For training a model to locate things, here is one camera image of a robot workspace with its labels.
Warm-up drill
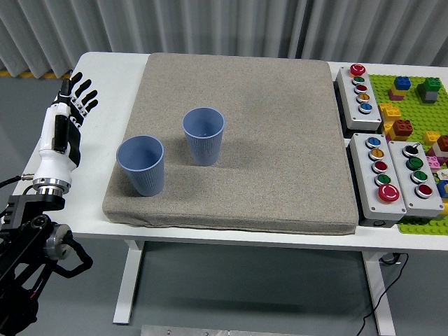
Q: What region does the blue ribbed plastic cup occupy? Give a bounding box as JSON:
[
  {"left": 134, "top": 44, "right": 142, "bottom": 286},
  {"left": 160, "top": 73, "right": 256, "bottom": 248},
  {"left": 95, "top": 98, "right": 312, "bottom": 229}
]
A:
[
  {"left": 181, "top": 106, "right": 225, "bottom": 167},
  {"left": 115, "top": 134, "right": 165, "bottom": 197}
]

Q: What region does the grey box large red button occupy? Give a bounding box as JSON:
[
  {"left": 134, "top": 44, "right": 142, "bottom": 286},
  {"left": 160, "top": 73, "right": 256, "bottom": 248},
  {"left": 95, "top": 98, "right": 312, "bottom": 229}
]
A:
[{"left": 349, "top": 132, "right": 409, "bottom": 222}]

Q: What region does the black floor cable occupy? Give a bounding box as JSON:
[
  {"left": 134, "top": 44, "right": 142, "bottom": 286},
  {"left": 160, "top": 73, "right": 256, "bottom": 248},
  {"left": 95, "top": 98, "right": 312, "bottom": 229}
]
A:
[{"left": 357, "top": 252, "right": 410, "bottom": 336}]

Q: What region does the grey-brown fabric mat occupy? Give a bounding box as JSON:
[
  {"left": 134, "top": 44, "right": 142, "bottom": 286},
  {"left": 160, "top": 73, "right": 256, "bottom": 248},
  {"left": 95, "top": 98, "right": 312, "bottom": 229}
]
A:
[{"left": 101, "top": 52, "right": 361, "bottom": 236}]

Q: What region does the grey five-button control box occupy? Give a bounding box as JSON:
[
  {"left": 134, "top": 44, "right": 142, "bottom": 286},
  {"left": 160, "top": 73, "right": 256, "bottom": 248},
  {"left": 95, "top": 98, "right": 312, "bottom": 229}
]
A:
[{"left": 335, "top": 63, "right": 383, "bottom": 132}]

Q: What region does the grey box black knob switch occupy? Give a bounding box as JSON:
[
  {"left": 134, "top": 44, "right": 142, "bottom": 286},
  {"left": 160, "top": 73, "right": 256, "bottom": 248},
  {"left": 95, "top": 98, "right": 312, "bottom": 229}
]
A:
[{"left": 387, "top": 139, "right": 445, "bottom": 218}]

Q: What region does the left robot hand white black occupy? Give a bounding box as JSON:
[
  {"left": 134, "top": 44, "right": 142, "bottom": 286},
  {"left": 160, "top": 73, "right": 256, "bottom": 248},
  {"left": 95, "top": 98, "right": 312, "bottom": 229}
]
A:
[{"left": 34, "top": 71, "right": 99, "bottom": 183}]

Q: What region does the white table leg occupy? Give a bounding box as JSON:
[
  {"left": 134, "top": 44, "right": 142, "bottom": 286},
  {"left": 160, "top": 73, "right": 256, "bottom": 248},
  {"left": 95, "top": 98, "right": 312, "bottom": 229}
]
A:
[
  {"left": 362, "top": 251, "right": 396, "bottom": 336},
  {"left": 112, "top": 240, "right": 145, "bottom": 325}
]

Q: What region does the green toy brick baseplate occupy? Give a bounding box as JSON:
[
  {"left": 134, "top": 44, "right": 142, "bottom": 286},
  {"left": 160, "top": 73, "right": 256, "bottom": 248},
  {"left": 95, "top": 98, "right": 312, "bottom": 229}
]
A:
[{"left": 369, "top": 73, "right": 448, "bottom": 236}]

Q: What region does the green toy brick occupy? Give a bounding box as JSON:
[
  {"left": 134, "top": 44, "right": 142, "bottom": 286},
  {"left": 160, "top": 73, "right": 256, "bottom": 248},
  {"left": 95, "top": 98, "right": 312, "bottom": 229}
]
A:
[{"left": 416, "top": 77, "right": 442, "bottom": 94}]

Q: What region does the grey pleated curtain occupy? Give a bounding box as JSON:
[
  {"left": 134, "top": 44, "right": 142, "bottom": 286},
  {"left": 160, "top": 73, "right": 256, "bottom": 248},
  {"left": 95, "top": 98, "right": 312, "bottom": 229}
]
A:
[{"left": 0, "top": 0, "right": 448, "bottom": 78}]

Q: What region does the yellow black floor tape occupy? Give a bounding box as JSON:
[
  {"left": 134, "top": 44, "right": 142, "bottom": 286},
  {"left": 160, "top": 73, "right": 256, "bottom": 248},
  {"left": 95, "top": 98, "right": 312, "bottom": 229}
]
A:
[{"left": 0, "top": 68, "right": 73, "bottom": 81}]

